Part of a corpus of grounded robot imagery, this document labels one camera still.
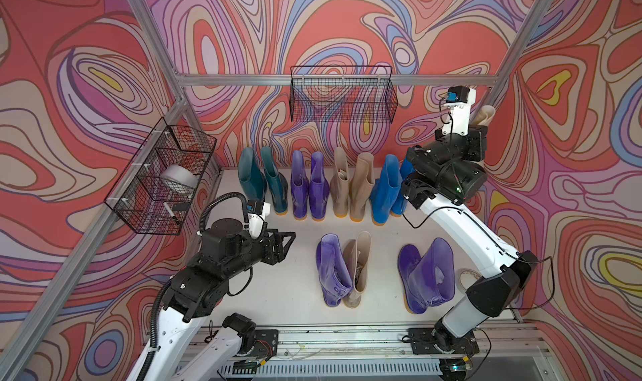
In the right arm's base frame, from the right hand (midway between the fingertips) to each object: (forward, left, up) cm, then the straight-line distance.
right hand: (484, 138), depth 54 cm
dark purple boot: (+10, +44, -25) cm, 51 cm away
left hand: (-11, +45, -20) cm, 51 cm away
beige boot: (+13, +30, -28) cm, 43 cm away
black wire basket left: (+11, +89, -23) cm, 92 cm away
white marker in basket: (+1, +82, -24) cm, 86 cm away
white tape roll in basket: (+10, +79, -18) cm, 82 cm away
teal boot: (+14, +60, -24) cm, 66 cm away
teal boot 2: (+14, +52, -27) cm, 60 cm away
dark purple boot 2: (+11, +37, -31) cm, 50 cm away
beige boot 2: (+14, +22, -29) cm, 39 cm away
